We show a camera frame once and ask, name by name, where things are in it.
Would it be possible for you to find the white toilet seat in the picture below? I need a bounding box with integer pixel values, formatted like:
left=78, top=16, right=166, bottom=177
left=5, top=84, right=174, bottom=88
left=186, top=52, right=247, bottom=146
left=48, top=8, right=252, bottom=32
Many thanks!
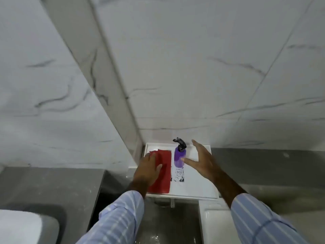
left=199, top=200, right=238, bottom=244

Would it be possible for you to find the purple spray bottle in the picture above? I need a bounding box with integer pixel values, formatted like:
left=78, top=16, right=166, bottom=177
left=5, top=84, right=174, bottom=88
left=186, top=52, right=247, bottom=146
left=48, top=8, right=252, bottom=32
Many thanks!
left=171, top=137, right=188, bottom=183

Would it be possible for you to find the white ceramic sink basin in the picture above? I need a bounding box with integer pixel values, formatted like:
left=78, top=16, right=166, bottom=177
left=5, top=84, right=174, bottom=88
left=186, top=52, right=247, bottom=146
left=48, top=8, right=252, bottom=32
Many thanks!
left=0, top=209, right=60, bottom=244

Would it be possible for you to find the red cleaning cloth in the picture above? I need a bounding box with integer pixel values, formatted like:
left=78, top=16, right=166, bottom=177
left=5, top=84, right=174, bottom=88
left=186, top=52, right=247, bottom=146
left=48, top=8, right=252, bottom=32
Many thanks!
left=146, top=149, right=171, bottom=194

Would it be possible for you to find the person's left hand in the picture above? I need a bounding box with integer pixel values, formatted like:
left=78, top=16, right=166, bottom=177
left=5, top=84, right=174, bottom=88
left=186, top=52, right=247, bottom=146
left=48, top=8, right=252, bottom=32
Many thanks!
left=133, top=152, right=163, bottom=187

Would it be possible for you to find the person's right forearm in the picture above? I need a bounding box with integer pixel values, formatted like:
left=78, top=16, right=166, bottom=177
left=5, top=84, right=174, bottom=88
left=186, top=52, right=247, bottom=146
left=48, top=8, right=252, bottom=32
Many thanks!
left=212, top=170, right=309, bottom=244

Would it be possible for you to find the gray stone ledge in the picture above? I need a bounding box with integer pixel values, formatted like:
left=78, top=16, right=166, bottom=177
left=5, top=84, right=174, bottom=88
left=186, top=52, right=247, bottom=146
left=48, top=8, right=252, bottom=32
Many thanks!
left=211, top=147, right=325, bottom=216

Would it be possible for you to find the person's left forearm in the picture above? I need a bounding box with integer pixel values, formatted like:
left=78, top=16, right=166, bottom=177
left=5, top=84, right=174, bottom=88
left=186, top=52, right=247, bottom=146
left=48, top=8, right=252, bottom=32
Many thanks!
left=76, top=180, right=153, bottom=244

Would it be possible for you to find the person's right hand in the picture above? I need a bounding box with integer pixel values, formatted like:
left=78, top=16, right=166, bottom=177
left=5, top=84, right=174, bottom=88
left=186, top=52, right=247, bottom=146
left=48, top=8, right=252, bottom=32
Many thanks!
left=180, top=139, right=224, bottom=182

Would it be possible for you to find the white toilet tank lid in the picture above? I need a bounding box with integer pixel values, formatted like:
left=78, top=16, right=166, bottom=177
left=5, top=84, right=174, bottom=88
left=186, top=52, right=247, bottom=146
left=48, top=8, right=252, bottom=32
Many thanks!
left=143, top=142, right=220, bottom=201

